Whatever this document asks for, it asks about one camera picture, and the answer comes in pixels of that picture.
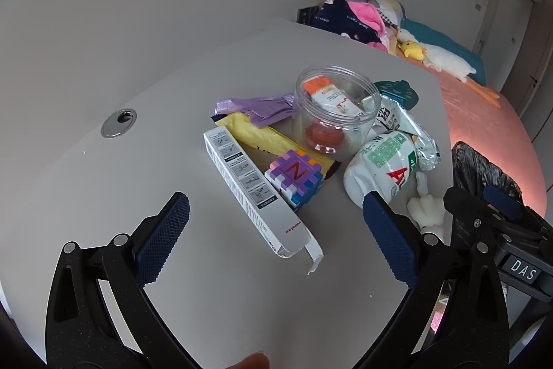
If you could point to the dark wall socket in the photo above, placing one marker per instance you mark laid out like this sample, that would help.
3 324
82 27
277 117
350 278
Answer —
307 15

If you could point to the yellow snack packet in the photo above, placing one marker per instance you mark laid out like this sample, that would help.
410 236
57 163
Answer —
259 137

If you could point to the white bottle with green label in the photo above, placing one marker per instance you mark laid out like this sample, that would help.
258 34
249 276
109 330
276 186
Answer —
384 161

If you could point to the clear plastic jar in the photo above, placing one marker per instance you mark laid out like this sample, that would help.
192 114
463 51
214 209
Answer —
335 114

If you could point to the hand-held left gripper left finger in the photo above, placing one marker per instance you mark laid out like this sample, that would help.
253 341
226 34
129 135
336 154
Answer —
166 235

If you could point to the bin with black bag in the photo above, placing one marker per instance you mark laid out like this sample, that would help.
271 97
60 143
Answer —
475 166

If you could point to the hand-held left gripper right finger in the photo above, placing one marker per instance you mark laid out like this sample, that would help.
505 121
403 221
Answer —
389 239

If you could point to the long white carton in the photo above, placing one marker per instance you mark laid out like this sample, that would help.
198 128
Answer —
246 183

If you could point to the dark green card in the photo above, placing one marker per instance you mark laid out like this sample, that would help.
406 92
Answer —
401 92

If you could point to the purple plastic bag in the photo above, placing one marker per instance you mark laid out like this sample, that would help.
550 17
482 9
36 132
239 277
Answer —
259 109

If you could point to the orange and white carton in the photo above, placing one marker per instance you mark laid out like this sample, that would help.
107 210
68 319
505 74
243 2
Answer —
332 99

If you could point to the person's left hand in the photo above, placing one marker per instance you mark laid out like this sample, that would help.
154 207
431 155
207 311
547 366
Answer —
252 362

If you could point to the navy printed cloth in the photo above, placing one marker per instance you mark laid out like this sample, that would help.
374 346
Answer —
341 21

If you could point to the pink cloth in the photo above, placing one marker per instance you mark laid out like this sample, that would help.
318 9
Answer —
367 12

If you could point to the silver snack packet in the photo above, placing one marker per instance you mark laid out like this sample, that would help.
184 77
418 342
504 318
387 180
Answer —
410 127

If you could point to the colourful foam puzzle cube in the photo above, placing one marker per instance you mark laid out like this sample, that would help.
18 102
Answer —
293 179

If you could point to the white wardrobe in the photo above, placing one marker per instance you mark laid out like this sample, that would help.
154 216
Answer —
505 19

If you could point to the teal pillow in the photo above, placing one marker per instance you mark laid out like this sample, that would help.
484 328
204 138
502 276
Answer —
436 38

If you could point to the orange ribbed lid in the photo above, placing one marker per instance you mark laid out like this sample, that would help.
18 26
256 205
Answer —
324 135

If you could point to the white knitted glove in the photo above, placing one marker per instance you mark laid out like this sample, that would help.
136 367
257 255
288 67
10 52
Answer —
427 209

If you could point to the yellow chick plush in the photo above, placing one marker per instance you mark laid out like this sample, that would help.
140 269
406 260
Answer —
410 49

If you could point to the white duck plush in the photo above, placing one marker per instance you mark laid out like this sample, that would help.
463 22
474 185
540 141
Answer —
445 60

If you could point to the bed with pink sheet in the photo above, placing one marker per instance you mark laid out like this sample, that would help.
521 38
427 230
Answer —
484 118

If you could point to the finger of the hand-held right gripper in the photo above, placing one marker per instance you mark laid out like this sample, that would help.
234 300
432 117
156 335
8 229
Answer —
462 209
501 200

